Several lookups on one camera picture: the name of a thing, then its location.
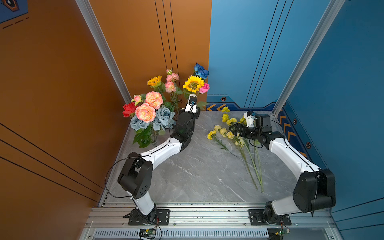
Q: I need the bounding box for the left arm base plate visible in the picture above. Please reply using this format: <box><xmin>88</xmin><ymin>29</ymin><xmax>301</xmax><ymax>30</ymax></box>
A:
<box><xmin>129</xmin><ymin>209</ymin><xmax>170</xmax><ymax>226</ymax></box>

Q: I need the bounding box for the left circuit board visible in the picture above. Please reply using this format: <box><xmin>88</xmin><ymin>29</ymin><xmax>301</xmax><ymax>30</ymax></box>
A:
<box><xmin>139</xmin><ymin>228</ymin><xmax>157</xmax><ymax>240</ymax></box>

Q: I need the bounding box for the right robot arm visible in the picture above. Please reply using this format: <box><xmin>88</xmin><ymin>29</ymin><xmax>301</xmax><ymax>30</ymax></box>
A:
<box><xmin>229</xmin><ymin>111</ymin><xmax>336</xmax><ymax>225</ymax></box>

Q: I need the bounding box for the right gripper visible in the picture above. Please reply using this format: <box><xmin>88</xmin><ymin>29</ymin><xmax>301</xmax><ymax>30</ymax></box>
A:
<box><xmin>228</xmin><ymin>123</ymin><xmax>262</xmax><ymax>141</ymax></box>

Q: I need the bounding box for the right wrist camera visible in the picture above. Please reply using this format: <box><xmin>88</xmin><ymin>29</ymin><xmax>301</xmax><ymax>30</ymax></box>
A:
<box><xmin>244</xmin><ymin>111</ymin><xmax>256</xmax><ymax>128</ymax></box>

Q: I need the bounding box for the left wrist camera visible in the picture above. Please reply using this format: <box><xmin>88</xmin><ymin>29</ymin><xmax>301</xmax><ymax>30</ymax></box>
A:
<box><xmin>185</xmin><ymin>94</ymin><xmax>197</xmax><ymax>112</ymax></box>

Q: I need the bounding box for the grey blue roses bunch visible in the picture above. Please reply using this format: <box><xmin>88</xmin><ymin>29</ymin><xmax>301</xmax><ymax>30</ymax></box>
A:
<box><xmin>130</xmin><ymin>107</ymin><xmax>176</xmax><ymax>148</ymax></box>

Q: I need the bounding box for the background large sunflower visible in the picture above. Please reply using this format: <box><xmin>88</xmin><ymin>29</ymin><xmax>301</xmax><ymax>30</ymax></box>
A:
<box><xmin>182</xmin><ymin>76</ymin><xmax>205</xmax><ymax>100</ymax></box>

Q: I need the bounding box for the circuit board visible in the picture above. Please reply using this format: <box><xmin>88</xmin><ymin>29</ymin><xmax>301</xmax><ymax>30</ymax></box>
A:
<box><xmin>139</xmin><ymin>228</ymin><xmax>157</xmax><ymax>240</ymax></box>
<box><xmin>268</xmin><ymin>229</ymin><xmax>291</xmax><ymax>240</ymax></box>

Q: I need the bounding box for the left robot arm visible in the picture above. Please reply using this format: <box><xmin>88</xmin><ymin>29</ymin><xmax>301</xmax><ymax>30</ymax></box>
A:
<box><xmin>118</xmin><ymin>107</ymin><xmax>201</xmax><ymax>224</ymax></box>

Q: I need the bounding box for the yellow rose spray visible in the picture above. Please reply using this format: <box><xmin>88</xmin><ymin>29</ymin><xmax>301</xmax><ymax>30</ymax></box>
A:
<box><xmin>214</xmin><ymin>125</ymin><xmax>258</xmax><ymax>190</ymax></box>

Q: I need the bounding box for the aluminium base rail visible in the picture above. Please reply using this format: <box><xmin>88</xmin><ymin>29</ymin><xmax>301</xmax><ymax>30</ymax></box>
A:
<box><xmin>79</xmin><ymin>203</ymin><xmax>343</xmax><ymax>240</ymax></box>

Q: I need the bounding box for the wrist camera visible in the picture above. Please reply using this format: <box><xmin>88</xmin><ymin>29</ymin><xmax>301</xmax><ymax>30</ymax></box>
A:
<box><xmin>244</xmin><ymin>111</ymin><xmax>256</xmax><ymax>128</ymax></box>
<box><xmin>185</xmin><ymin>94</ymin><xmax>197</xmax><ymax>112</ymax></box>

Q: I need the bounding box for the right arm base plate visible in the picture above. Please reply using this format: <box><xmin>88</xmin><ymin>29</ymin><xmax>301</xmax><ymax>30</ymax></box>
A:
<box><xmin>248</xmin><ymin>209</ymin><xmax>292</xmax><ymax>227</ymax></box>

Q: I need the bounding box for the right circuit board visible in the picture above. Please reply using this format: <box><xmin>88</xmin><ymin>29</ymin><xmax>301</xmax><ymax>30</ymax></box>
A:
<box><xmin>268</xmin><ymin>229</ymin><xmax>291</xmax><ymax>240</ymax></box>

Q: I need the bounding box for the background small orange sunflower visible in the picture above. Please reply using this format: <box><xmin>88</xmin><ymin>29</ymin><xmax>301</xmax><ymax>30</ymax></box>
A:
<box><xmin>147</xmin><ymin>76</ymin><xmax>163</xmax><ymax>88</ymax></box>

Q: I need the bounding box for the red rose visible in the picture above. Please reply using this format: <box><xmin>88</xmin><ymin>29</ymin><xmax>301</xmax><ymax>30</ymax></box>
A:
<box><xmin>123</xmin><ymin>102</ymin><xmax>138</xmax><ymax>118</ymax></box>

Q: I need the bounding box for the background bouquet in dark vase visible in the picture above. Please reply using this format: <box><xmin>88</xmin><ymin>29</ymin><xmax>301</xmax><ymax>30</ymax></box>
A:
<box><xmin>131</xmin><ymin>63</ymin><xmax>210</xmax><ymax>113</ymax></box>

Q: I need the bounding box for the background yellow poppy spray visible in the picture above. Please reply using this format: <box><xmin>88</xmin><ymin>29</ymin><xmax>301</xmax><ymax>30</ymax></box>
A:
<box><xmin>221</xmin><ymin>107</ymin><xmax>230</xmax><ymax>123</ymax></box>

